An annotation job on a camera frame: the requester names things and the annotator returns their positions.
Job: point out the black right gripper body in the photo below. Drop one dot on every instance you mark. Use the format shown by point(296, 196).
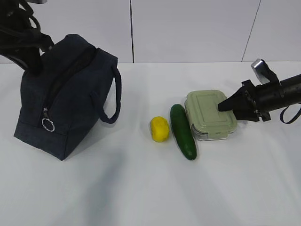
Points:
point(251, 98)

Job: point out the dark navy lunch bag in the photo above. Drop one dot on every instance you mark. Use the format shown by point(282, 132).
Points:
point(79, 85)

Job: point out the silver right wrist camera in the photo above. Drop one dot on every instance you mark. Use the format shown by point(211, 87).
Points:
point(263, 73)

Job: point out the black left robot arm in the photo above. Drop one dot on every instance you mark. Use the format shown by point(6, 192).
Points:
point(21, 39)

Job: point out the yellow lemon-shaped toy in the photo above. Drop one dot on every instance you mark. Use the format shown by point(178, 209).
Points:
point(159, 129)

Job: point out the glass container with green lid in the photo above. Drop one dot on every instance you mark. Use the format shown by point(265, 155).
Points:
point(206, 121)

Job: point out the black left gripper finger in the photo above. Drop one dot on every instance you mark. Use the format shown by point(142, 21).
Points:
point(31, 60)

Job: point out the green cucumber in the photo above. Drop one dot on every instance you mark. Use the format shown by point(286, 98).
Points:
point(182, 132)

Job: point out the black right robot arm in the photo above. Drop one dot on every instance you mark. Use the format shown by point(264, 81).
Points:
point(273, 96)

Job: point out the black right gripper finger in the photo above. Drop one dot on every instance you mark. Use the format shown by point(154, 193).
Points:
point(246, 115)
point(235, 102)

